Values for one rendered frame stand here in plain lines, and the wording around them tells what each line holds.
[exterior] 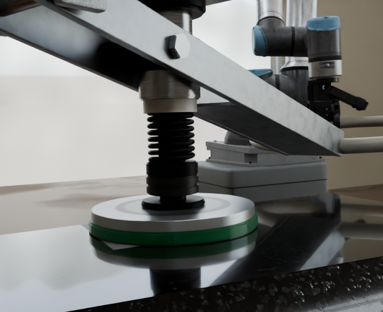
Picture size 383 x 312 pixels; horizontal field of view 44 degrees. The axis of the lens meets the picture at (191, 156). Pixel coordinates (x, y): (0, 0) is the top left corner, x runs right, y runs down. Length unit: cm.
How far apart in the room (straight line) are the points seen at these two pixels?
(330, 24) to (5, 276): 111
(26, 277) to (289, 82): 139
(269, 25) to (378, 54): 631
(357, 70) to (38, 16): 699
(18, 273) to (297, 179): 130
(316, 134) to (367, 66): 675
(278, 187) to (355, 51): 592
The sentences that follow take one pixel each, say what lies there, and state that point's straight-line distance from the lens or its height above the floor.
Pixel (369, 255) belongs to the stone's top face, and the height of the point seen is 87.
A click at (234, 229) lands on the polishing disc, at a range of 56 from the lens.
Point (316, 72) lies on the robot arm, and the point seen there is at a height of 113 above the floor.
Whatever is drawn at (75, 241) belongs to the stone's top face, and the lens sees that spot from 58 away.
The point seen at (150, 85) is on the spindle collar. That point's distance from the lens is 60.
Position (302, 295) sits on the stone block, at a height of 85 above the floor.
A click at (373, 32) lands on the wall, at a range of 774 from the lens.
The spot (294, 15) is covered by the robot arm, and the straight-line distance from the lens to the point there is 181.
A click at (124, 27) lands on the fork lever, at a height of 110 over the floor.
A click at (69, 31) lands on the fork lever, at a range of 59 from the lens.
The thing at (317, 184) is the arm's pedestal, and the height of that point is 78.
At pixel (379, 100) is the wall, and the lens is 773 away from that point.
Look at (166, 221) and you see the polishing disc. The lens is 53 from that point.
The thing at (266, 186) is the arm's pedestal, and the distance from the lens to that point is 160.
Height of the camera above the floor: 100
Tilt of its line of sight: 4 degrees down
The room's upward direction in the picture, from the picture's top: 2 degrees counter-clockwise
